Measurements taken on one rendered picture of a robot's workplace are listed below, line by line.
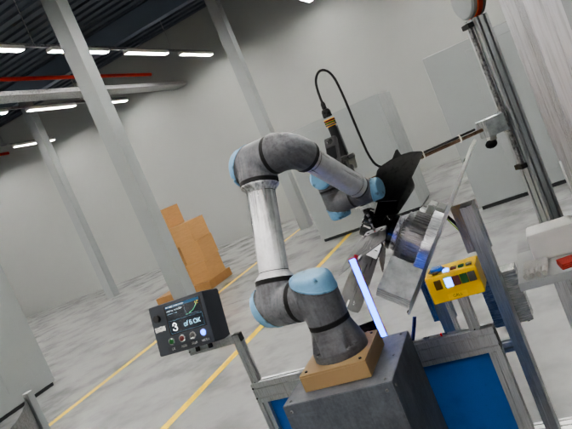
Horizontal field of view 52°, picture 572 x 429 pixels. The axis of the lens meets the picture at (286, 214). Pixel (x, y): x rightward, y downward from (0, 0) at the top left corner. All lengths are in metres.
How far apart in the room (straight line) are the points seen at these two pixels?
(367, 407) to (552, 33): 0.98
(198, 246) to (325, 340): 8.79
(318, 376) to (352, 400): 0.11
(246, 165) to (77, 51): 6.98
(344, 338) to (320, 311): 0.09
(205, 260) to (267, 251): 8.68
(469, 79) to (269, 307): 6.28
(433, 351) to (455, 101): 5.88
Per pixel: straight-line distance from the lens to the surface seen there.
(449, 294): 1.87
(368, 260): 2.36
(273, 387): 2.23
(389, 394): 1.48
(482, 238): 2.33
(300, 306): 1.54
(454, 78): 7.65
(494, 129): 2.48
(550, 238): 2.35
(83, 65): 8.50
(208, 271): 10.30
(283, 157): 1.63
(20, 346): 8.42
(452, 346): 1.98
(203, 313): 2.18
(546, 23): 0.85
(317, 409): 1.55
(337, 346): 1.54
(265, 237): 1.64
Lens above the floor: 1.58
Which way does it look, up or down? 5 degrees down
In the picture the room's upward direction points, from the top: 23 degrees counter-clockwise
